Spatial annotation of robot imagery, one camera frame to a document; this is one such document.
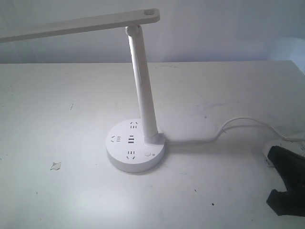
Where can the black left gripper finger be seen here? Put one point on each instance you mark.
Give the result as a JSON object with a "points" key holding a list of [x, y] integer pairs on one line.
{"points": [[288, 203]]}

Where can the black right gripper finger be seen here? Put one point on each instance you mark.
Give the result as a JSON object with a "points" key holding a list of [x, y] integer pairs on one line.
{"points": [[287, 163]]}

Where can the white desk lamp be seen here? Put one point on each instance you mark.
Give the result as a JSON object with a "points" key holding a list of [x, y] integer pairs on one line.
{"points": [[134, 145]]}

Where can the small torn paper scrap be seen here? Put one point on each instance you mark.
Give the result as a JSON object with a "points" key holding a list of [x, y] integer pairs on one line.
{"points": [[56, 166]]}

